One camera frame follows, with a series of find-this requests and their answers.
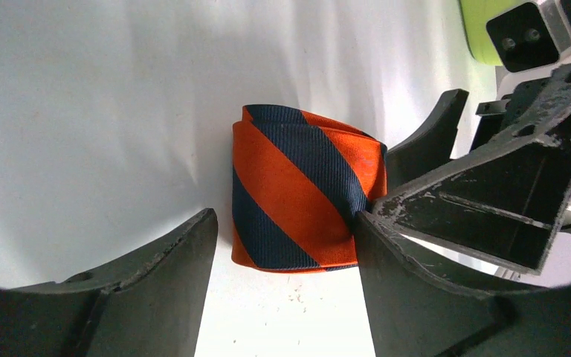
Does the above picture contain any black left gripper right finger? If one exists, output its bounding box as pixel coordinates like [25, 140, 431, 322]
[354, 212, 571, 356]

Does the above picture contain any lime green plastic bin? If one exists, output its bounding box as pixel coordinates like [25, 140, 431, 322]
[459, 0, 523, 66]

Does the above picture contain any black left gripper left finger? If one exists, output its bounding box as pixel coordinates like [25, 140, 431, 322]
[0, 208, 218, 356]

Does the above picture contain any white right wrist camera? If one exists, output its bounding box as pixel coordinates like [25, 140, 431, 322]
[485, 1, 571, 98]

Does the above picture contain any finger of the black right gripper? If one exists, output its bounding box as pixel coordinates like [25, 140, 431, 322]
[385, 89, 468, 190]
[372, 63, 571, 274]

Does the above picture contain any orange navy striped tie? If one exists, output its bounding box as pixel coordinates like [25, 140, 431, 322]
[231, 104, 387, 273]

